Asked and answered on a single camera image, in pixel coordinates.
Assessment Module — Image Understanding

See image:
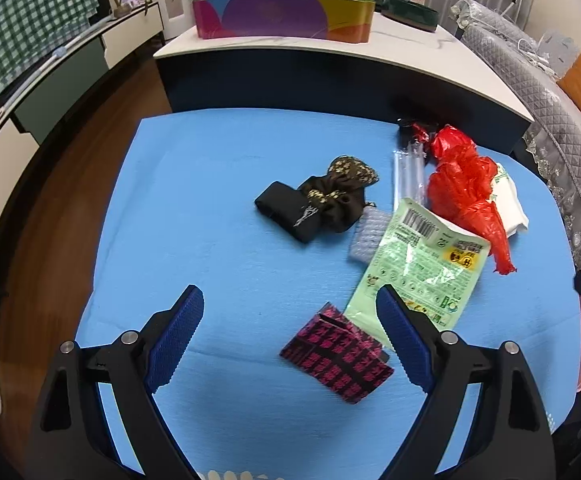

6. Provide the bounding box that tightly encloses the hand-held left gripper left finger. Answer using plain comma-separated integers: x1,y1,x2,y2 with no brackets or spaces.
23,284,205,480

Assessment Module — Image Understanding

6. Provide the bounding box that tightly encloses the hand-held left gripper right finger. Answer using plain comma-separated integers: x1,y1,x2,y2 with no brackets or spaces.
377,284,556,480

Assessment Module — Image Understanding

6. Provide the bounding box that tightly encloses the dark floral fabric scrunchie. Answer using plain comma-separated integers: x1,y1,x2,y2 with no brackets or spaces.
298,156,379,233

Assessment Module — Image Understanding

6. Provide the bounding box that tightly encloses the pink and black patterned packet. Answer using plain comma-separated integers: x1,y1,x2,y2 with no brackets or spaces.
279,302,395,405

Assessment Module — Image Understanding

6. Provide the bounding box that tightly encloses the green plastic snack bag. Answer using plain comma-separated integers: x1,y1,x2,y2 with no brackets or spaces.
345,197,491,331

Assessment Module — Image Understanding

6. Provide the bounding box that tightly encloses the bubble wrap piece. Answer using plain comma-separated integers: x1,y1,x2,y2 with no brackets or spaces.
348,208,391,263

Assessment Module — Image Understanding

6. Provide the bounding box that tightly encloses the white plastic bag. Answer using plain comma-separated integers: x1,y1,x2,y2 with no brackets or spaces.
488,162,530,235

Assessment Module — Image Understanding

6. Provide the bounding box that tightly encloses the clear plastic tube wrapper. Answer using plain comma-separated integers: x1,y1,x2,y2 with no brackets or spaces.
393,142,429,211

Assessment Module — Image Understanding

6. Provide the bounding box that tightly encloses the red plastic bag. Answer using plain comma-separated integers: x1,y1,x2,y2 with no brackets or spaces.
427,125,516,276

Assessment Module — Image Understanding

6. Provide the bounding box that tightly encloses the black folded cloth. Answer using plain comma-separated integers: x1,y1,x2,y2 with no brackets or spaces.
254,180,321,244

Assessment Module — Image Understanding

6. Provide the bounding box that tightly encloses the grey quilted sofa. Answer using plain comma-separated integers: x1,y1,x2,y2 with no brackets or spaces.
451,0,581,286

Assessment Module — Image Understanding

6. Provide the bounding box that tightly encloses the red and black wrapper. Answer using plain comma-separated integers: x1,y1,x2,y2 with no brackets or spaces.
398,117,439,163

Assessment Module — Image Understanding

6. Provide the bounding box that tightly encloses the white top coffee table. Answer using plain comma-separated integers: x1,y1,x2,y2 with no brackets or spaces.
153,10,534,156

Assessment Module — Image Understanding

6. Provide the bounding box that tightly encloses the white and green cabinet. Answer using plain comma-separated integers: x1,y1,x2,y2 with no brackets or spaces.
0,2,166,281

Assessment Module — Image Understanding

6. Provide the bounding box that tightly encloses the green round bowl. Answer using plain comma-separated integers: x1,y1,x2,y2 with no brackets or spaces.
378,0,440,31

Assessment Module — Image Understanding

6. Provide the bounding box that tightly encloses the colourful tin box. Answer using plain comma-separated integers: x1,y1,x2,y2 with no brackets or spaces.
192,0,375,43

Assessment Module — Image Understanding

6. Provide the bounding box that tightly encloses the green checkered cloth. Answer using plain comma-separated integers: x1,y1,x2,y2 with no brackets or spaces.
0,0,101,121

